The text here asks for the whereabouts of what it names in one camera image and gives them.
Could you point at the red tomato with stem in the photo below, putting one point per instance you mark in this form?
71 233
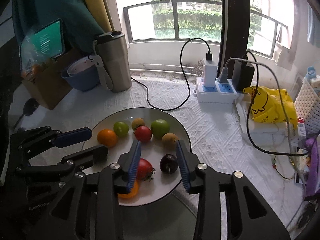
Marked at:
145 170

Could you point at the white charger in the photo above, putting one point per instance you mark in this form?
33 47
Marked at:
209 71

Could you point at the yellow plastic bag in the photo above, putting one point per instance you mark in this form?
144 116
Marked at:
268 106

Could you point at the purple cloth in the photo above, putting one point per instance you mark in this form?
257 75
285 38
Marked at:
312 183

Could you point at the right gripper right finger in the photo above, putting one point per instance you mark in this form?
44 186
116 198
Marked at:
249 216

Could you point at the brown kiwi fruit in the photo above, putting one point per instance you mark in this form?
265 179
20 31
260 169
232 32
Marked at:
169 141

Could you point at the orange fruit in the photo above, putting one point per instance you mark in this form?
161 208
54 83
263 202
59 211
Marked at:
133 192
107 137

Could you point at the green screen tablet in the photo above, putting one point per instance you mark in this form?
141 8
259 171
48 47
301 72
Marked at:
55 32

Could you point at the white woven basket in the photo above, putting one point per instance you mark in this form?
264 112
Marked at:
307 107

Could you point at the blue plastic bowl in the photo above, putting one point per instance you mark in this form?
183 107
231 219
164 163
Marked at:
82 74

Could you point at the round grey placemat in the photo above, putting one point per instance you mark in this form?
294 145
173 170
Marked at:
173 217

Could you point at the green fruit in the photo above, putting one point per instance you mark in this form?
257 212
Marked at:
159 128
121 129

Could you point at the small yellow fruit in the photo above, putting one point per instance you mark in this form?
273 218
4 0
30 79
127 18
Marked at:
137 122

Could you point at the cardboard box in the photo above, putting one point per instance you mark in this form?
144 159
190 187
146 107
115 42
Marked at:
48 87

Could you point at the black charger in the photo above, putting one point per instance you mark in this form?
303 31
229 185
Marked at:
243 73

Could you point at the red round fruit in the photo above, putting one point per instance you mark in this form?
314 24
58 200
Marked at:
143 134

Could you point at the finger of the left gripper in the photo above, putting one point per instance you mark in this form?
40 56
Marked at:
69 164
28 144

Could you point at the teal curtain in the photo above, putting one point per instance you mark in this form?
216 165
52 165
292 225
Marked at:
78 25

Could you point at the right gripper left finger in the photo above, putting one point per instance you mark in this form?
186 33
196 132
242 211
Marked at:
87 206

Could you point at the black round speaker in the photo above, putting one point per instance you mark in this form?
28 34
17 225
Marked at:
30 106

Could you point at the plastic bag of oranges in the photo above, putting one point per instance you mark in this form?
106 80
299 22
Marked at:
34 52

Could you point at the white power strip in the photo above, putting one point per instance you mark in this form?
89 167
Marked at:
220 93

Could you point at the dark plum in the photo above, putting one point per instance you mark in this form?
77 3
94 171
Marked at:
168 164

